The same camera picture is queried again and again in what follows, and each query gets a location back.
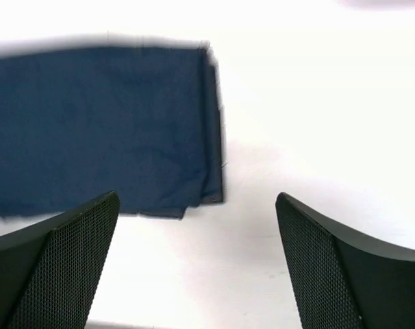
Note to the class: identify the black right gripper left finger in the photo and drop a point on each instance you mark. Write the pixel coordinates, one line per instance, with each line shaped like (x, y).
(50, 270)

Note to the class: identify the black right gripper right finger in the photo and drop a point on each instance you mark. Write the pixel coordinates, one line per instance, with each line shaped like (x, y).
(341, 277)

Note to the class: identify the dark blue denim trousers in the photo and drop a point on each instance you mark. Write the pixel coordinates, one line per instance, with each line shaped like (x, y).
(82, 116)

